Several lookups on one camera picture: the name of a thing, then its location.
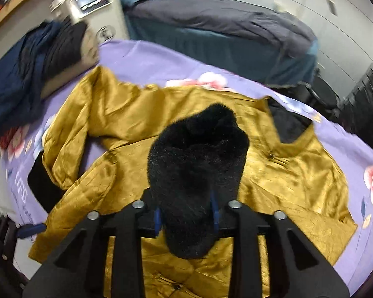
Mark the navy blue garment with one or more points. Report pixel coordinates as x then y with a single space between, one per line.
29 63

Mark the gold satin jacket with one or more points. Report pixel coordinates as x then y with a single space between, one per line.
191 159

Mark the black round stool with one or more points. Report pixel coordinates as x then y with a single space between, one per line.
319 95

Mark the black metal rack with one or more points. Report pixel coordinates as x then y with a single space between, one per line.
356 110

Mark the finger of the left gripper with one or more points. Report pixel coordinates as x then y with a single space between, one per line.
29 230

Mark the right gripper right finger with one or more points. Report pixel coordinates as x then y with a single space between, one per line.
296 267

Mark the teal covered massage bed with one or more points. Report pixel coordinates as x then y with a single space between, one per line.
251 59

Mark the purple floral bed sheet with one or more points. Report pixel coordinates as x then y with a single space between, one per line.
89 150

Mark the white medical machine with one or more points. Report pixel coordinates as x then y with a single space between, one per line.
105 18

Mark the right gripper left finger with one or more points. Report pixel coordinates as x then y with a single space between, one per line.
77 267

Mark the grey blanket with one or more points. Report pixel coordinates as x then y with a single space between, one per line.
235 18

